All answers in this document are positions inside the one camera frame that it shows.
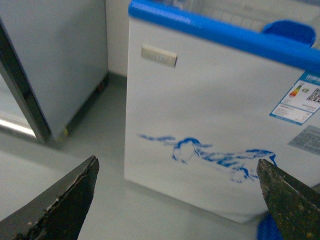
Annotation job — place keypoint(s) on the blue plastic shopping basket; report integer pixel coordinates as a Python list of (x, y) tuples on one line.
[(267, 229)]

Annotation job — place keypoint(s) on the grey upright cabinet fridge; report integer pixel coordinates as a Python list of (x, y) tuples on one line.
[(53, 57)]

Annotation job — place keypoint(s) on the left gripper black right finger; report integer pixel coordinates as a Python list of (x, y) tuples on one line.
[(293, 205)]

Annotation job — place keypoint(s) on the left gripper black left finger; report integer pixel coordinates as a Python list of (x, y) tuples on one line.
[(59, 212)]

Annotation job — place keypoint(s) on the glass sliding freezer lid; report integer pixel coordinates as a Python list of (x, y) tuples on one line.
[(296, 20)]

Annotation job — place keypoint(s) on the white chest freezer blue rim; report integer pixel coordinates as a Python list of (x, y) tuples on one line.
[(206, 100)]

